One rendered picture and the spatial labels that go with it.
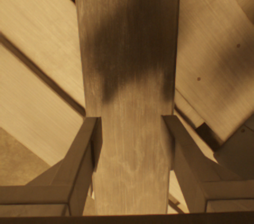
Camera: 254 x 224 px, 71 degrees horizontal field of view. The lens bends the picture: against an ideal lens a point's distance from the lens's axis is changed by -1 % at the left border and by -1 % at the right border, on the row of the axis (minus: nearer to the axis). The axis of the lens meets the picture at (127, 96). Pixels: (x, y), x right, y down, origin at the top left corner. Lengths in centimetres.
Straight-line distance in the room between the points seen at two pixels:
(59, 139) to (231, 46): 31
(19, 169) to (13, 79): 36
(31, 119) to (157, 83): 21
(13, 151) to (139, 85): 47
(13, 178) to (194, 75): 56
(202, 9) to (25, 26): 26
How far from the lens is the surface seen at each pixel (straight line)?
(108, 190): 27
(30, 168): 61
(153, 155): 24
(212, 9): 31
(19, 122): 33
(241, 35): 33
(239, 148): 35
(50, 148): 33
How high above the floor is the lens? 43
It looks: 73 degrees down
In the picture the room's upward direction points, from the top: 178 degrees clockwise
